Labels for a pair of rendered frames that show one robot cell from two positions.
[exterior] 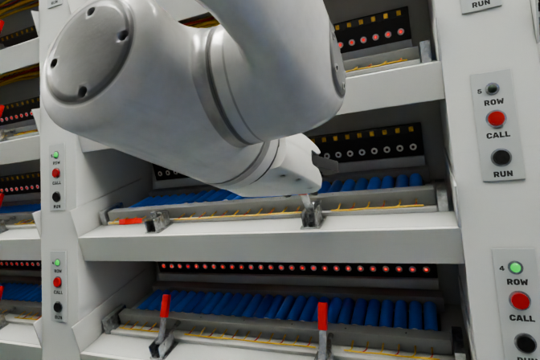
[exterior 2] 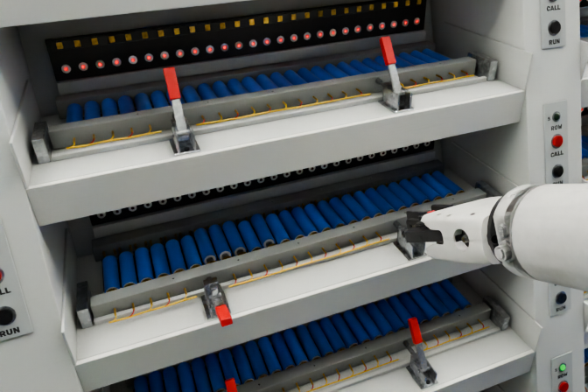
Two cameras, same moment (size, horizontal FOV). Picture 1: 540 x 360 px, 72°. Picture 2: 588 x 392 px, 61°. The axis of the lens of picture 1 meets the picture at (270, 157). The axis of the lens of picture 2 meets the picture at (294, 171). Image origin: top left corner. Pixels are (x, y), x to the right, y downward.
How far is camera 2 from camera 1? 0.53 m
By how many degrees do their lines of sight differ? 44
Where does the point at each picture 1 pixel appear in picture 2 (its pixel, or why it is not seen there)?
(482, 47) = (551, 80)
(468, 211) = not seen: hidden behind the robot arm
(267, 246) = (377, 286)
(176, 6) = not seen: outside the picture
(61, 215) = (24, 343)
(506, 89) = (563, 116)
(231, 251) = (335, 303)
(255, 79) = not seen: outside the picture
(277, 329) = (354, 358)
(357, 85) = (461, 111)
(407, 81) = (499, 108)
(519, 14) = (573, 54)
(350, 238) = not seen: hidden behind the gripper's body
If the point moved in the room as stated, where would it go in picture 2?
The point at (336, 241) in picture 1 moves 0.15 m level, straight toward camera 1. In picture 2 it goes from (442, 263) to (551, 300)
